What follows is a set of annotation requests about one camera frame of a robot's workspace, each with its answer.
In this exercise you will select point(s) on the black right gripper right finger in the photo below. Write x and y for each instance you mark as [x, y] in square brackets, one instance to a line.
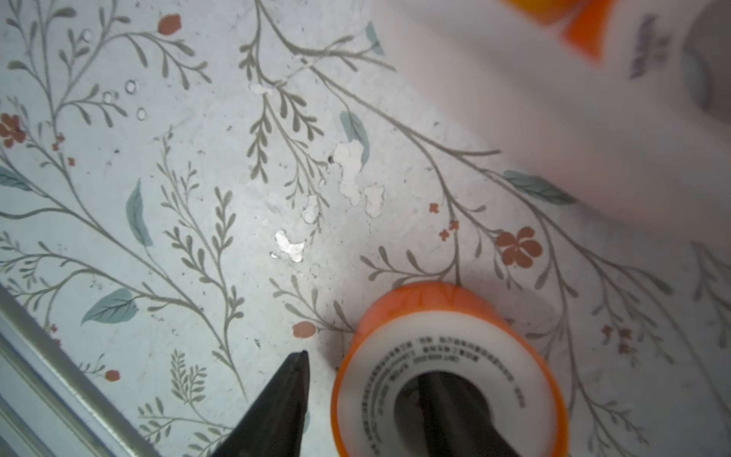
[457, 420]

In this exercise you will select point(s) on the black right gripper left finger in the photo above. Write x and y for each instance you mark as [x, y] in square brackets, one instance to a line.
[274, 424]

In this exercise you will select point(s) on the orange white tape roll bottom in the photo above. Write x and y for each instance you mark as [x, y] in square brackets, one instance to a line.
[437, 326]

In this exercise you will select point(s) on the orange white tape roll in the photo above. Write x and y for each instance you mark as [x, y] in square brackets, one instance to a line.
[437, 326]
[586, 32]

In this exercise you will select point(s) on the white plastic storage box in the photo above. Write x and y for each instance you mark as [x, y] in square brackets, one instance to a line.
[642, 136]

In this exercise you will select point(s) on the yellow black tape roll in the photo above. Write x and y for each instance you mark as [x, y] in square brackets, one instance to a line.
[545, 12]

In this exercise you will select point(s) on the aluminium front rail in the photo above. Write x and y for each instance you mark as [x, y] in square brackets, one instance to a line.
[48, 406]

